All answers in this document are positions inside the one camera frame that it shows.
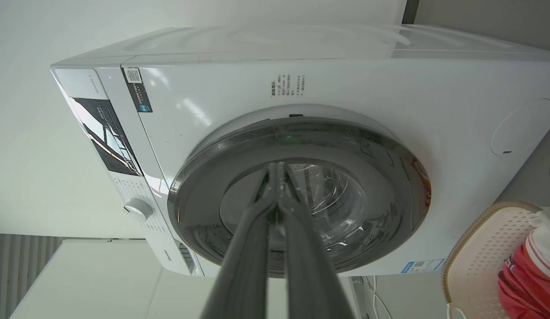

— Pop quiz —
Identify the grey round washing machine door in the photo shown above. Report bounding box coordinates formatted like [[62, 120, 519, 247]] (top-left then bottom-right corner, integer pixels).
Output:
[[168, 116, 431, 278]]

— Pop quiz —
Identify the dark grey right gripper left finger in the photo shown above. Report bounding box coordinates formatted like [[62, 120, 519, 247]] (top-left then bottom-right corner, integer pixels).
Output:
[[199, 162, 277, 319]]

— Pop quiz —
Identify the grey slatted radiator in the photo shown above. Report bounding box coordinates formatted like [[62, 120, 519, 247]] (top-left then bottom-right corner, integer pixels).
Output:
[[0, 233, 62, 319]]

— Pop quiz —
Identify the cream perforated laundry basket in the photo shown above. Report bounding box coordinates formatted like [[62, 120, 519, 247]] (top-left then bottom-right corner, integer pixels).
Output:
[[441, 201, 546, 319]]

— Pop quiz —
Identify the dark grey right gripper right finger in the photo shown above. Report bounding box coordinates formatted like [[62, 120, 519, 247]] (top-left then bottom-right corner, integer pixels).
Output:
[[277, 162, 356, 319]]

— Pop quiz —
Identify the white front-loading washing machine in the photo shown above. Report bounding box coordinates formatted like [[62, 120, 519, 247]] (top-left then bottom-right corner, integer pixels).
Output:
[[50, 23, 550, 279]]

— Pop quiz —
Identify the white power cable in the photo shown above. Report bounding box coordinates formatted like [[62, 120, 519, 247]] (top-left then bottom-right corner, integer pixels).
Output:
[[365, 276, 393, 319]]

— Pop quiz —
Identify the white cabinet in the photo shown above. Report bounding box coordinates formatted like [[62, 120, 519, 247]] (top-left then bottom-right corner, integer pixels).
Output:
[[9, 239, 213, 319]]

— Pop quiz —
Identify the white garment with red stripes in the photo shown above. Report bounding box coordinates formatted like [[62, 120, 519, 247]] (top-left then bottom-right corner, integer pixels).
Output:
[[524, 207, 550, 284]]

